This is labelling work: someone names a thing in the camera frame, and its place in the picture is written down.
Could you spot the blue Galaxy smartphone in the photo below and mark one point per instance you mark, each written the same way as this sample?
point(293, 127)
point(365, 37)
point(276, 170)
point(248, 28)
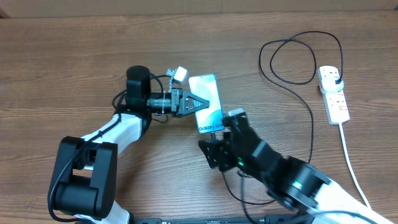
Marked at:
point(209, 119)

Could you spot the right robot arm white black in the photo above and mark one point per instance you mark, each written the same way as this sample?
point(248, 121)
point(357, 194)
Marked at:
point(293, 183)

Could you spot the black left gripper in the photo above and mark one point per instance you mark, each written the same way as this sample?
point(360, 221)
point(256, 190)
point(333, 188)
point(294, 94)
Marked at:
point(184, 110)

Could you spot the cardboard back panel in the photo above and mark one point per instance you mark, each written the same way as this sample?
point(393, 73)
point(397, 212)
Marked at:
point(78, 8)

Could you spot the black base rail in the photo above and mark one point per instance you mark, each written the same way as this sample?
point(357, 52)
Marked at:
point(269, 219)

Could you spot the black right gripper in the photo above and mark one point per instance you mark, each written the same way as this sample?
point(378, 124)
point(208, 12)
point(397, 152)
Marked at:
point(220, 150)

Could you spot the white USB charger plug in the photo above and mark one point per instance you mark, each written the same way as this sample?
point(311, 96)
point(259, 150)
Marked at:
point(330, 85)

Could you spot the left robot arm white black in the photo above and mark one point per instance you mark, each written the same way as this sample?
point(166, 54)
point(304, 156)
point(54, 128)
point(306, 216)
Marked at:
point(83, 184)

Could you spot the white power strip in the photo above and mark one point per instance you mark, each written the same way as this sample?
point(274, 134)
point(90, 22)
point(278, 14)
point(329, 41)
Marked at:
point(335, 103)

